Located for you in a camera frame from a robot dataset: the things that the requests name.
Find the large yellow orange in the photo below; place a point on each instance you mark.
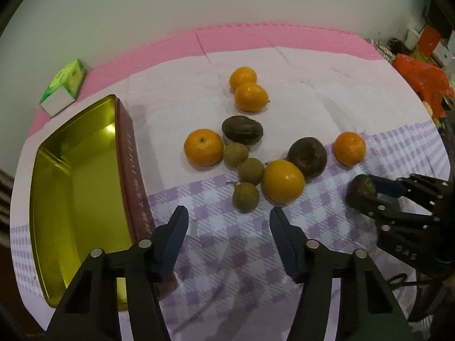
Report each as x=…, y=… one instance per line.
x=282, y=182

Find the dark passion fruit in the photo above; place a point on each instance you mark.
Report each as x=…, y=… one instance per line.
x=309, y=156
x=242, y=129

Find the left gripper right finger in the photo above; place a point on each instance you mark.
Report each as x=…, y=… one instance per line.
x=367, y=308

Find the far back orange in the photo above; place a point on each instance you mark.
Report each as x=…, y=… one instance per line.
x=242, y=75

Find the green tissue box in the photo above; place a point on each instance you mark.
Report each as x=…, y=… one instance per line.
x=64, y=88

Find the mandarin orange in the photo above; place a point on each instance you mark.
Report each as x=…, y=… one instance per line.
x=349, y=148
x=203, y=148

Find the dark passion fruit gripped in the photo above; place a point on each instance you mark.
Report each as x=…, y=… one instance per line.
x=361, y=186

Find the near back orange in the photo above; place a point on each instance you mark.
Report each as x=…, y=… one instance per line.
x=250, y=97

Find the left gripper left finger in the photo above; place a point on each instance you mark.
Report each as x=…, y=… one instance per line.
x=88, y=309

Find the small green fruit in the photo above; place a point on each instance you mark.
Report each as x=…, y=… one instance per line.
x=245, y=197
x=251, y=170
x=234, y=154

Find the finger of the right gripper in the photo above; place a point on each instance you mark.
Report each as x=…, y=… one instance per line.
x=385, y=214
x=384, y=185

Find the gold toffee tin box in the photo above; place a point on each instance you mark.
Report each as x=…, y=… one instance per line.
x=87, y=192

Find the red plastic bag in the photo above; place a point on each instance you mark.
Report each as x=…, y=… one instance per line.
x=429, y=82

